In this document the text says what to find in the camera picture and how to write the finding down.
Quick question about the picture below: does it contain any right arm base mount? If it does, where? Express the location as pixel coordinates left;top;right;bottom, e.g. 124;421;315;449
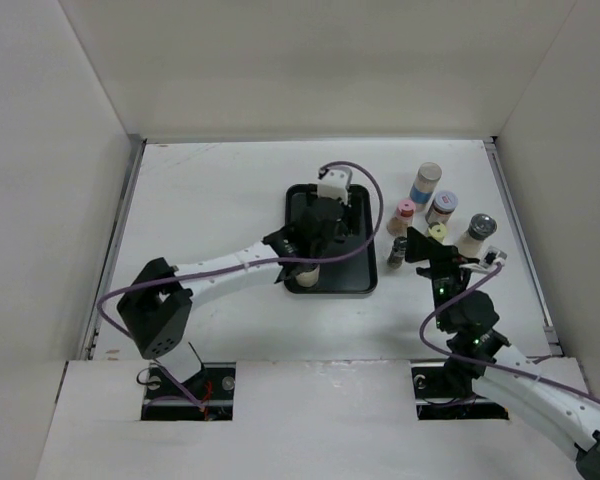
411;363;509;421

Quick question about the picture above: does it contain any brown spice bottle black cap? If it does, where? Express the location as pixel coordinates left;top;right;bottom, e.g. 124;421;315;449
456;213;497;258

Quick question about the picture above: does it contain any tall blue label spice jar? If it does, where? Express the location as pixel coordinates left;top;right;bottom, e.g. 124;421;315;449
409;162;442;211

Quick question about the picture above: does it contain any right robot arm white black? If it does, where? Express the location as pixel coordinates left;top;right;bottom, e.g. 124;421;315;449
404;227;600;479

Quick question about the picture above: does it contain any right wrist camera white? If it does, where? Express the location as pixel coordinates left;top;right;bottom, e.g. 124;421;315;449
461;246;507;274

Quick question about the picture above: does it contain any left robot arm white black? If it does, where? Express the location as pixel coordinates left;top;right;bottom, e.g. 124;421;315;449
116;197;361;399

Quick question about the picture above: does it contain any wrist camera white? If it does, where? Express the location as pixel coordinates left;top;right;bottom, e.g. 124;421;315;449
461;246;507;274
317;166;352;205

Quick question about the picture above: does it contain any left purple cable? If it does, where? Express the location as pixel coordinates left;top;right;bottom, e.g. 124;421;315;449
97;160;384;414

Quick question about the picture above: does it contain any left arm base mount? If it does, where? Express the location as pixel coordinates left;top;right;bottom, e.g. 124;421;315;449
136;363;236;422

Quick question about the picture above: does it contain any yellow cap spice bottle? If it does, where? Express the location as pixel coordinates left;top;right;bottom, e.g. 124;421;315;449
426;222;448;244

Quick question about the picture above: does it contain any white powder bottle black cap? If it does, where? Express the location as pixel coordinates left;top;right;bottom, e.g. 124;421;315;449
295;265;320;289

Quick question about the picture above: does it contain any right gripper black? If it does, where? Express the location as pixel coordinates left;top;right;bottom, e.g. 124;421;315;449
404;226;479;330

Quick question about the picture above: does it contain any pink cap spice bottle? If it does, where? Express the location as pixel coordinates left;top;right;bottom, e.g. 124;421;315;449
387;199;416;237

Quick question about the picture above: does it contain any black rectangular tray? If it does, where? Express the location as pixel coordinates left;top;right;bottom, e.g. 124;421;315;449
284;184;378;296

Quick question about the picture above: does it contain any small black pepper bottle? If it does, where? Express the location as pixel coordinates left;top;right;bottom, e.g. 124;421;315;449
386;236;408;269

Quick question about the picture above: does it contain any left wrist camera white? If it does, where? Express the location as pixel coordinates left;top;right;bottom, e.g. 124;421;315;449
317;166;352;205

